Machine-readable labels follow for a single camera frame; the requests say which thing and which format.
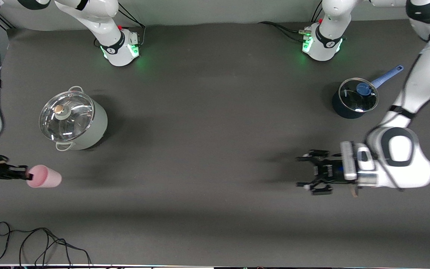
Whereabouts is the loose black table cable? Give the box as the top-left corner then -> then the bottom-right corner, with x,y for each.
0,222 -> 93,268

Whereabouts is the large glass pot lid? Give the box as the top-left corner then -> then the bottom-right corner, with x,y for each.
39,91 -> 95,142

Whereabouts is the pink cup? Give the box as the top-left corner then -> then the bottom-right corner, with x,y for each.
27,164 -> 62,188

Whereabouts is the glass lid with blue knob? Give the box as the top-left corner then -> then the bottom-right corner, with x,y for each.
339,78 -> 380,113

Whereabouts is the pale grey two-handled pot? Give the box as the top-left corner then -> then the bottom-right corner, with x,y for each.
39,86 -> 108,151

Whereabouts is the dark blue saucepan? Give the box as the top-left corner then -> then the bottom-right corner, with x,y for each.
331,65 -> 404,119

